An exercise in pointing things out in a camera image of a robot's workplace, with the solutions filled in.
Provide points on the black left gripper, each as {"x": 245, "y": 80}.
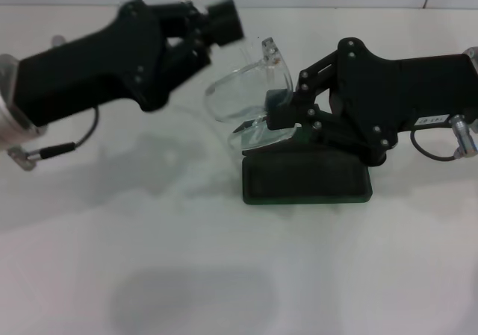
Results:
{"x": 97, "y": 70}

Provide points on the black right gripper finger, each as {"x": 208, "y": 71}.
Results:
{"x": 220, "y": 12}
{"x": 228, "y": 33}

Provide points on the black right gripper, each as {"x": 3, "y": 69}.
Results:
{"x": 392, "y": 92}

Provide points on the clear plastic glasses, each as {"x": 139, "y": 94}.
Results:
{"x": 246, "y": 89}

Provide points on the green glasses case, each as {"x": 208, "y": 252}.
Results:
{"x": 298, "y": 182}

